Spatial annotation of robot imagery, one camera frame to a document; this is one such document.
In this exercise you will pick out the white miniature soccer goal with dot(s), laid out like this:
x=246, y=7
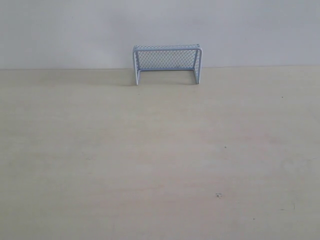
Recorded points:
x=183, y=57

